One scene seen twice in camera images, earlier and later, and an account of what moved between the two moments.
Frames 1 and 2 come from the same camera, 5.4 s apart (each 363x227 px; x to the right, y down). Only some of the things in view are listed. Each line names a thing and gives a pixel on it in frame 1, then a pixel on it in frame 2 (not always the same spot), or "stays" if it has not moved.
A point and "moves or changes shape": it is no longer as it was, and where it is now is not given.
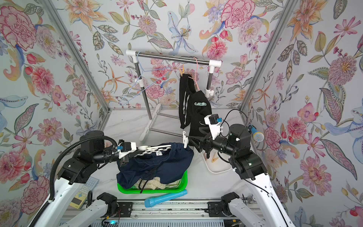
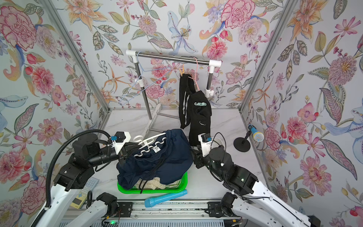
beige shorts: [155, 183] stays
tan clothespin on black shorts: [183, 66] stays
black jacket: [194, 106] stays
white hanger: [149, 149] moves or changes shape
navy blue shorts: [169, 168] moves or changes shape
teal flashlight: [149, 202] stays
